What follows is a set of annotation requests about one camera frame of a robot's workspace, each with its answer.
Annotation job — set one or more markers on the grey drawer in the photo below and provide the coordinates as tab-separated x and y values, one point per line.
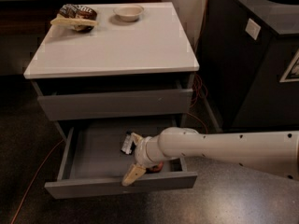
93	164
116	104

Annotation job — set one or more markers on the grey drawer cabinet white top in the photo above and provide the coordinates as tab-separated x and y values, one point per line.
152	53

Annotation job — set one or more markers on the red apple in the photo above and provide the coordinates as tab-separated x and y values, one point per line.
155	169

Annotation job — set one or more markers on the black trash bin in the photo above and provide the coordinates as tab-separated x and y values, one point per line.
246	51

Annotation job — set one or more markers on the brown chip bag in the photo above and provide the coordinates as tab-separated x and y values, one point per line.
78	17

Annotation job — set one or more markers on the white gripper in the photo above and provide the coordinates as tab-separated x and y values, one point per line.
142	150

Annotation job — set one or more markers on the rxbar blueberry bar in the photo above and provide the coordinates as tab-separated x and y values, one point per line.
128	144

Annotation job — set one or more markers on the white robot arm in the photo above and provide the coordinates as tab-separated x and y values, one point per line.
274	153

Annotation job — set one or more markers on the grey top drawer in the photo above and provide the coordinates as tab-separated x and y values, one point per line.
116	104

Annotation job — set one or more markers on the white paper bowl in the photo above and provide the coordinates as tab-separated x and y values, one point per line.
129	13

